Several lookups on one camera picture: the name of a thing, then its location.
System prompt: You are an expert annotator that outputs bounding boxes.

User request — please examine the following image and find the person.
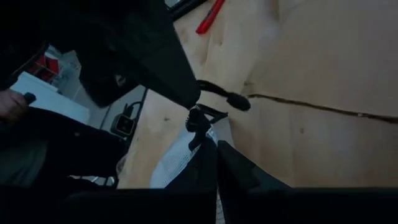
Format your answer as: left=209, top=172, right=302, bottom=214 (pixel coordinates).
left=0, top=105, right=129, bottom=189

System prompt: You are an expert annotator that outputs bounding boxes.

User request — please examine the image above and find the person's hand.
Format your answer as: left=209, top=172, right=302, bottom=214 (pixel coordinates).
left=0, top=88, right=29, bottom=124

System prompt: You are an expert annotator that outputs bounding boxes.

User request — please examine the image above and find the white paper sheet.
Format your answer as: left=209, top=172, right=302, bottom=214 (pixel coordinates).
left=11, top=71, right=91, bottom=125

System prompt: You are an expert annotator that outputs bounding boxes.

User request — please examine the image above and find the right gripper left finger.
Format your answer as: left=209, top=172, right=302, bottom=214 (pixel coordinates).
left=164, top=136, right=218, bottom=190

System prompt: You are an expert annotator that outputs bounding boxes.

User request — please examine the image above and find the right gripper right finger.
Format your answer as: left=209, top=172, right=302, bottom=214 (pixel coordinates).
left=217, top=139, right=290, bottom=190

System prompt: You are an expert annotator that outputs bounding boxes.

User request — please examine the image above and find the white plastic bag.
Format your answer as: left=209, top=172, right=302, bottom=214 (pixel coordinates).
left=149, top=124, right=225, bottom=224

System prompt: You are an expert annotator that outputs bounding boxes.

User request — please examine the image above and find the red box cutter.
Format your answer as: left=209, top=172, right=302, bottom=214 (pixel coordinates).
left=195, top=0, right=226, bottom=35

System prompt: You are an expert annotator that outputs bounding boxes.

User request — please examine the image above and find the black looped cable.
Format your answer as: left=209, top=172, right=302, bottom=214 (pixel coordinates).
left=197, top=80, right=398, bottom=124

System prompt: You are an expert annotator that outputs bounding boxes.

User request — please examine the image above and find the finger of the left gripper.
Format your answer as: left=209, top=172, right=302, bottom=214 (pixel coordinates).
left=124, top=12, right=202, bottom=110

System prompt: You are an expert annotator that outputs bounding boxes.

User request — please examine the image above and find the black power adapter box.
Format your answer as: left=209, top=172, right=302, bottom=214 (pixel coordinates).
left=110, top=101, right=144, bottom=138

